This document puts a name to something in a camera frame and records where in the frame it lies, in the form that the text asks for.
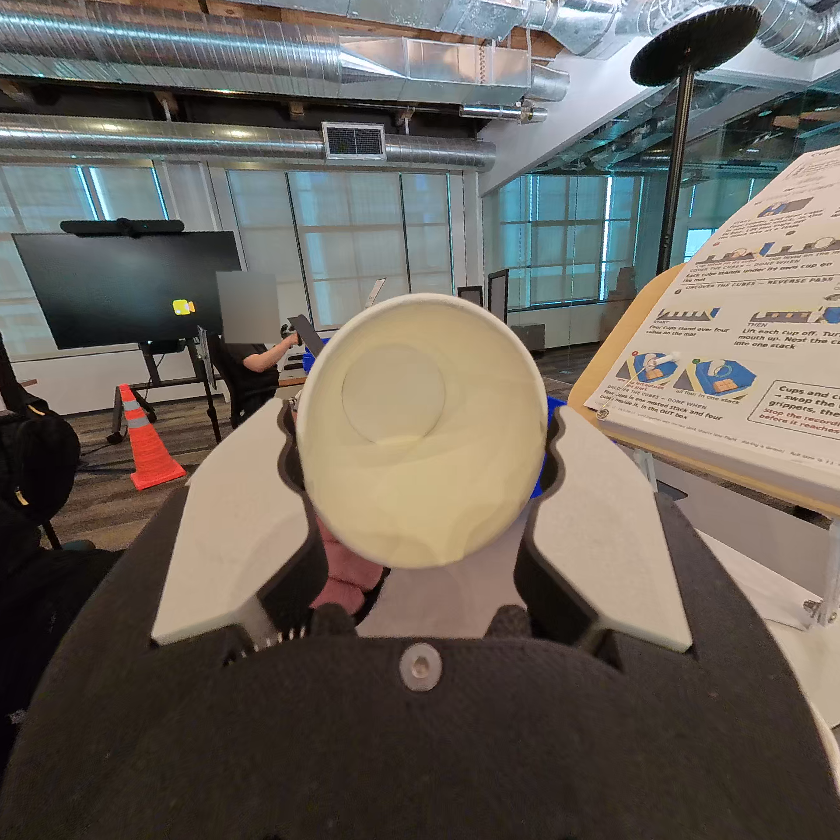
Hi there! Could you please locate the slim silver air duct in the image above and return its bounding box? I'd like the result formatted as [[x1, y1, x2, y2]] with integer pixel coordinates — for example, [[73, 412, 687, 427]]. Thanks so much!
[[0, 112, 497, 173]]

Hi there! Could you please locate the white paper cup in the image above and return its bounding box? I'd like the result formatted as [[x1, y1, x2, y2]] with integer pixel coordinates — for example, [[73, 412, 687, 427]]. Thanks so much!
[[294, 293, 550, 569]]

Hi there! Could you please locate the large black wall monitor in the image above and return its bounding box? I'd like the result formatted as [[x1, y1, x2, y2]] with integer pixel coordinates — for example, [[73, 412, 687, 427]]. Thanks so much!
[[11, 230, 243, 350]]

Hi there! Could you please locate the wooden sheet holder board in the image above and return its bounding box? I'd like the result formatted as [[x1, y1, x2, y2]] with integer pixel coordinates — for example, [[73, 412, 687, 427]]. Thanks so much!
[[567, 262, 840, 521]]

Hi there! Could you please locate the orange traffic cone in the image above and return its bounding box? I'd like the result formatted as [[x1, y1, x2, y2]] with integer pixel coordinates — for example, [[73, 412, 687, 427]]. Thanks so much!
[[117, 383, 188, 491]]

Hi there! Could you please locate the black floor lamp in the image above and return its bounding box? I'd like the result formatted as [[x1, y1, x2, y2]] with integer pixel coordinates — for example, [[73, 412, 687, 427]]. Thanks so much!
[[629, 0, 763, 278]]

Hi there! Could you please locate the silver corner air duct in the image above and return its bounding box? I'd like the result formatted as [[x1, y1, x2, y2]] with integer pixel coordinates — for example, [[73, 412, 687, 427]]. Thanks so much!
[[545, 0, 840, 61]]

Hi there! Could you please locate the black video conference bar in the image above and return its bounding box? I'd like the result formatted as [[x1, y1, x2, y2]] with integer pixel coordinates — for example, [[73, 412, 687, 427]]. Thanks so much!
[[59, 218, 185, 238]]

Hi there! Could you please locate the printed instruction sheet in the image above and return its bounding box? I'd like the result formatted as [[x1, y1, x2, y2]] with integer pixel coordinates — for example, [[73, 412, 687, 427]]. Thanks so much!
[[583, 146, 840, 475]]

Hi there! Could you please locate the large silver air duct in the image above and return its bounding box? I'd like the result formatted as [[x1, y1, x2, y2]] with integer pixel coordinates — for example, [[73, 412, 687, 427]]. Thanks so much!
[[0, 0, 572, 103]]

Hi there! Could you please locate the white vent grille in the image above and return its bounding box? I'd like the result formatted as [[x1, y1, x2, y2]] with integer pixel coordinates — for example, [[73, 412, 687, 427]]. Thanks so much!
[[321, 121, 387, 161]]

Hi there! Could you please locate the white desk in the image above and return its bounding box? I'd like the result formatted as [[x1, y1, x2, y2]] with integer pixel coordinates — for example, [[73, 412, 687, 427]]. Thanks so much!
[[357, 525, 840, 731]]

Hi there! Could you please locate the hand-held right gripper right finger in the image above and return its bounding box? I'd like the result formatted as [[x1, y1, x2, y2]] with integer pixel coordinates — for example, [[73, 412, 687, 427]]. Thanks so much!
[[514, 404, 694, 654]]

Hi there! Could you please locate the dark tilted board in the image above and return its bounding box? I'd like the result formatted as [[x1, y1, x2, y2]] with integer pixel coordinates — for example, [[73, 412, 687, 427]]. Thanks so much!
[[287, 314, 324, 363]]

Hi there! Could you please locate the clear acrylic bracket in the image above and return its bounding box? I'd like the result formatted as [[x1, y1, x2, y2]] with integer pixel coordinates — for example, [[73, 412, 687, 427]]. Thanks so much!
[[799, 517, 840, 632]]

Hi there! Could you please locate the black backpack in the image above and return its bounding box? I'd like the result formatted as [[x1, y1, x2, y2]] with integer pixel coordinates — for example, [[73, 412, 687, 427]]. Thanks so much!
[[0, 335, 81, 549]]

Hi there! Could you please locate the person's left hand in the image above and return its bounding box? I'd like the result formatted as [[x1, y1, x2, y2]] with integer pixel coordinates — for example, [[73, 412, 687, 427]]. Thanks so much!
[[310, 517, 389, 616]]

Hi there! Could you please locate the black monitor stand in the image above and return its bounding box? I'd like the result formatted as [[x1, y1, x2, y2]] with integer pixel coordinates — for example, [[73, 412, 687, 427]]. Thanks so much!
[[107, 338, 225, 445]]

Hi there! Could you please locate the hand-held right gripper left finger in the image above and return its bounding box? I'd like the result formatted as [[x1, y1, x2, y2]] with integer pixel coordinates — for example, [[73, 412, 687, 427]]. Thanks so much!
[[150, 398, 330, 649]]

